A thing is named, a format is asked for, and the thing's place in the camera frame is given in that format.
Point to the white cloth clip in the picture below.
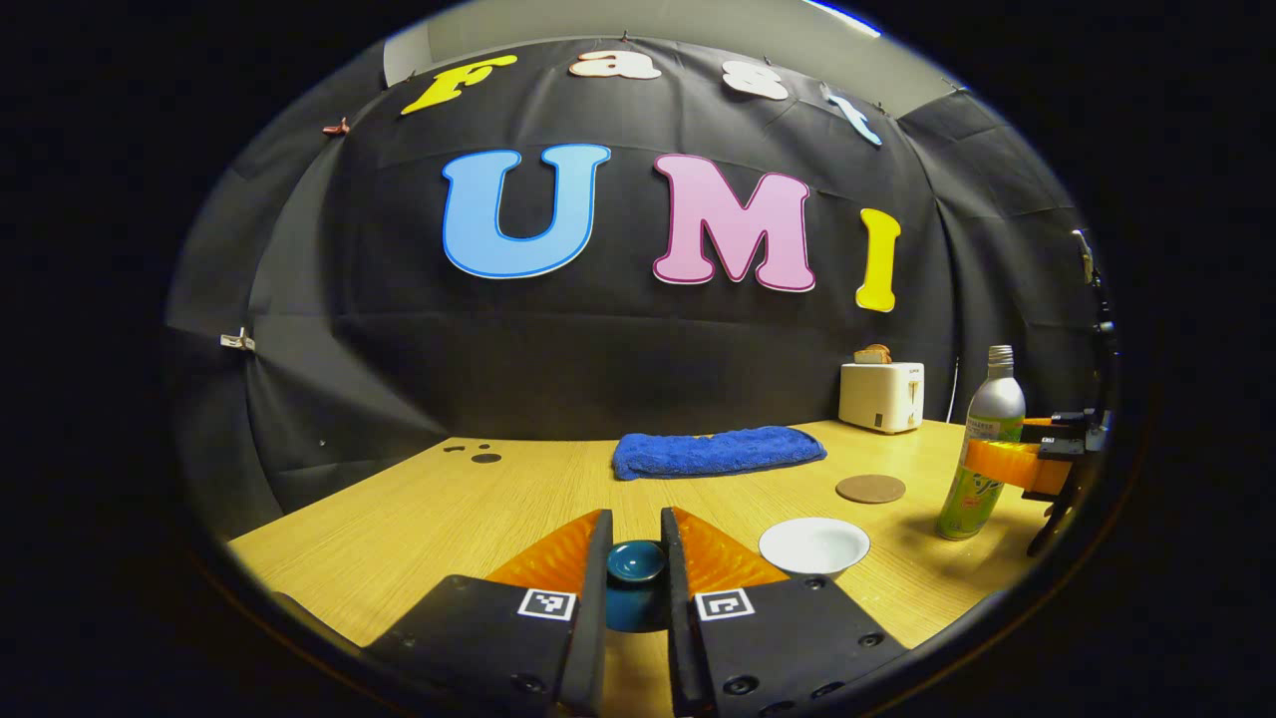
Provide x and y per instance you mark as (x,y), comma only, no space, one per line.
(237,340)

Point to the silver green water bottle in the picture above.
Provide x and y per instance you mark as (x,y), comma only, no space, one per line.
(995,404)

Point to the copper cloth clip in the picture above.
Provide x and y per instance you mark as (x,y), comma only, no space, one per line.
(337,127)

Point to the round brown coaster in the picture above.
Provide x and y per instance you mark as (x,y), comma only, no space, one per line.
(870,489)

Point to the blue folded towel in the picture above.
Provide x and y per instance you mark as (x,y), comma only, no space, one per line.
(718,452)

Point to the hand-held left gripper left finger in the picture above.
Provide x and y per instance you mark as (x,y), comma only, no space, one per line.
(596,618)

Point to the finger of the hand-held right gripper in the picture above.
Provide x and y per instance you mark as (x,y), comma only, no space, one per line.
(1041,429)
(1002,464)

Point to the black backdrop cloth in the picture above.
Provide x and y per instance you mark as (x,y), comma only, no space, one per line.
(618,349)

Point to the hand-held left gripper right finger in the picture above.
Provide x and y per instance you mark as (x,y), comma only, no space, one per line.
(678,618)

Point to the toast slice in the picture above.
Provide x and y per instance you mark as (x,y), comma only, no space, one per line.
(873,354)

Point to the teal white teacup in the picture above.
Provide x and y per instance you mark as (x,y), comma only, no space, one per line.
(814,543)

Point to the white toaster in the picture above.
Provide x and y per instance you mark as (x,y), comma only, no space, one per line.
(880,397)

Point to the teal teacup lid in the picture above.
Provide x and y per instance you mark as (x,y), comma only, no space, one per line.
(636,561)

